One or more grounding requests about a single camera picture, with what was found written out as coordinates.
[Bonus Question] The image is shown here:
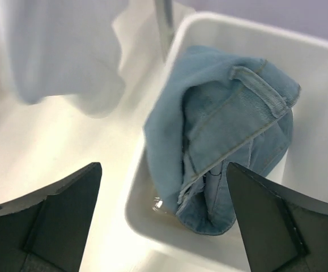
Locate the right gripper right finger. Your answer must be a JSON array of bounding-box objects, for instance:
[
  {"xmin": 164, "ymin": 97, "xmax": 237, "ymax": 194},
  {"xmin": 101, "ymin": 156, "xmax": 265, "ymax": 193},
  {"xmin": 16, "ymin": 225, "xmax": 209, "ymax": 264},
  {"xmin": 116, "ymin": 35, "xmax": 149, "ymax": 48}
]
[{"xmin": 226, "ymin": 163, "xmax": 328, "ymax": 271}]

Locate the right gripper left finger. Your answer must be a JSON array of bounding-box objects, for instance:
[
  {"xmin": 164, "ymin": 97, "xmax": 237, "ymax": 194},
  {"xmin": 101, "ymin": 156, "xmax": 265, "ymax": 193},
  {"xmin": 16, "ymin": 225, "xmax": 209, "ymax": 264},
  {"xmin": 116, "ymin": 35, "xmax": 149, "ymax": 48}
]
[{"xmin": 0, "ymin": 163, "xmax": 102, "ymax": 271}]

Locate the blue denim skirt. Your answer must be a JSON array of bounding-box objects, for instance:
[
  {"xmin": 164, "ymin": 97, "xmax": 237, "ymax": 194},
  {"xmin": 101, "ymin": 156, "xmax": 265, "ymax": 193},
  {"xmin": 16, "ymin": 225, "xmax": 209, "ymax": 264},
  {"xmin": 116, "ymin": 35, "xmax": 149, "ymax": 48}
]
[{"xmin": 144, "ymin": 46, "xmax": 301, "ymax": 236}]

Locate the white skirt on right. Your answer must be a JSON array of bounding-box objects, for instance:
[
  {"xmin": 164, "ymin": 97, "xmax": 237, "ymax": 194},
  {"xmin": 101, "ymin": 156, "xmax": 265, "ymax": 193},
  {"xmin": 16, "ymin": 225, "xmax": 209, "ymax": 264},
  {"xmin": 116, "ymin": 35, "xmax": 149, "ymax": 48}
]
[{"xmin": 0, "ymin": 0, "xmax": 129, "ymax": 117}]

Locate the white plastic basket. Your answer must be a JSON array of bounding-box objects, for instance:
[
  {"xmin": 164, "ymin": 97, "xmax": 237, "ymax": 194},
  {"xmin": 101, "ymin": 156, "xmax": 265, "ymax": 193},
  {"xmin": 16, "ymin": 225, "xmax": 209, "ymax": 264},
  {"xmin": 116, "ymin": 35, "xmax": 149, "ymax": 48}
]
[{"xmin": 125, "ymin": 12, "xmax": 328, "ymax": 271}]

